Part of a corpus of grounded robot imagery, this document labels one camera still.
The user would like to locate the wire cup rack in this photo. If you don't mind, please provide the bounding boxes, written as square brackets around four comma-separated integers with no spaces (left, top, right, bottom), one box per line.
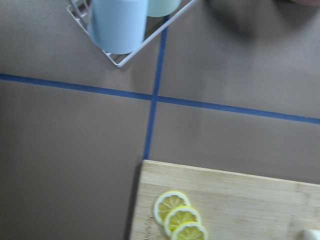
[66,0,196,68]

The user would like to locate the yellow-green plastic knife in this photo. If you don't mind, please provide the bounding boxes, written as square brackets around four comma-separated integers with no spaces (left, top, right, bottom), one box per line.
[303,229,320,240]

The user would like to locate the light green cup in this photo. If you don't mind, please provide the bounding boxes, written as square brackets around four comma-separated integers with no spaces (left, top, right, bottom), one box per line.
[147,0,182,17]

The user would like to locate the light blue cup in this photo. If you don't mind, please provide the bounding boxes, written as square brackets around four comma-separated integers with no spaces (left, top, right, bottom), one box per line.
[87,0,149,55]

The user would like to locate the bamboo cutting board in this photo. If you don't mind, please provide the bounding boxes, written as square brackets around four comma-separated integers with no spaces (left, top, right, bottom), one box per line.
[129,160,320,240]

